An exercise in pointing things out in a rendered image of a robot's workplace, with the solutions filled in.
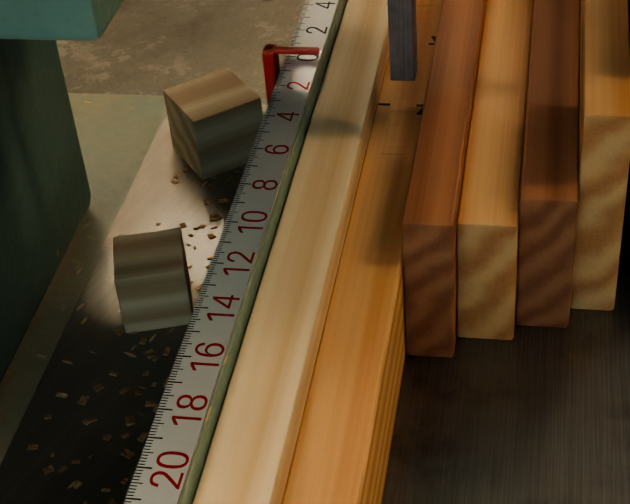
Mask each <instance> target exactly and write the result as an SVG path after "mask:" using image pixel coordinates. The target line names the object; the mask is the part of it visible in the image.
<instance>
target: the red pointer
mask: <svg viewBox="0 0 630 504"><path fill-rule="evenodd" d="M319 51H320V49H319V47H281V46H277V45H276V44H267V45H265V46H264V48H263V53H262V59H263V68H264V77H265V86H266V95H267V104H268V103H269V100H270V98H271V95H272V92H273V89H274V87H275V84H276V81H277V78H278V76H279V73H280V64H279V54H299V55H318V54H319Z"/></svg>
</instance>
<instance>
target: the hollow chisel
mask: <svg viewBox="0 0 630 504"><path fill-rule="evenodd" d="M387 4H388V29H389V55H390V80H392V81H415V78H416V73H417V28H416V0H387Z"/></svg>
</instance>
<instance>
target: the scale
mask: <svg viewBox="0 0 630 504"><path fill-rule="evenodd" d="M338 3H339V0H306V1H305V4H304V6H303V9H302V12H301V15H300V17H299V20H298V23H297V26H296V29H295V31H294V34H293V37H292V40H291V42H290V45H289V47H319V49H320V51H319V54H318V55H299V54H286V56H285V59H284V62H283V64H282V67H281V70H280V73H279V76H278V78H277V81H276V84H275V87H274V89H273V92H272V95H271V98H270V100H269V103H268V106H267V109H266V112H265V114H264V117H263V120H262V123H261V125H260V128H259V131H258V134H257V136H256V139H255V142H254V145H253V147H252V150H251V153H250V156H249V159H248V161H247V164H246V167H245V170H244V172H243V175H242V178H241V181H240V183H239V186H238V189H237V192H236V194H235V197H234V200H233V203H232V206H231V208H230V211H229V214H228V217H227V219H226V222H225V225H224V228H223V230H222V233H221V236H220V239H219V241H218V244H217V247H216V250H215V253H214V255H213V258H212V261H211V264H210V266H209V269H208V272H207V275H206V277H205V280H204V283H203V286H202V288H201V291H200V294H199V297H198V300H197V302H196V305H195V308H194V311H193V313H192V316H191V319H190V322H189V324H188V327H187V330H186V333H185V335H184V338H183V341H182V344H181V347H180V349H179V352H178V355H177V358H176V360H175V363H174V366H173V369H172V371H171V374H170V377H169V380H168V382H167V385H166V388H165V391H164V394H163V396H162V399H161V402H160V405H159V407H158V410H157V413H156V416H155V418H154V421H153V424H152V427H151V430H150V432H149V435H148V438H147V441H146V443H145V446H144V449H143V452H142V454H141V457H140V460H139V463H138V465H137V468H136V471H135V474H134V477H133V479H132V482H131V485H130V488H129V490H128V493H127V496H126V499H125V501H124V504H179V501H180V498H181V495H182V491H183V488H184V485H185V482H186V479H187V476H188V473H189V470H190V466H191V463H192V460H193V457H194V454H195V451H196V448H197V444H198V441H199V438H200V435H201V432H202V429H203V426H204V423H205V419H206V416H207V413H208V410H209V407H210V404H211V401H212V397H213V394H214V391H215V388H216V385H217V382H218V379H219V376H220V372H221V369H222V366H223V363H224V360H225V357H226V354H227V350H228V347H229V344H230V341H231V338H232V335H233V332H234V329H235V325H236V322H237V319H238V316H239V313H240V310H241V307H242V303H243V300H244V297H245V294H246V291H247V288H248V285H249V281H250V278H251V275H252V272H253V269H254V266H255V263H256V260H257V256H258V253H259V250H260V247H261V244H262V241H263V238H264V234H265V231H266V228H267V225H268V222H269V219H270V216H271V213H272V209H273V206H274V203H275V200H276V197H277V194H278V191H279V187H280V184H281V181H282V178H283V175H284V172H285V169H286V166H287V162H288V159H289V156H290V153H291V150H292V147H293V144H294V140H295V137H296V134H297V131H298V128H299V125H300V122H301V118H302V115H303V112H304V109H305V106H306V103H307V100H308V97H309V93H310V90H311V87H312V84H313V81H314V78H315V75H316V71H317V68H318V65H319V62H320V59H321V56H322V53H323V50H324V46H325V43H326V40H327V37H328V34H329V31H330V28H331V24H332V21H333V18H334V15H335V12H336V9H337V6H338Z"/></svg>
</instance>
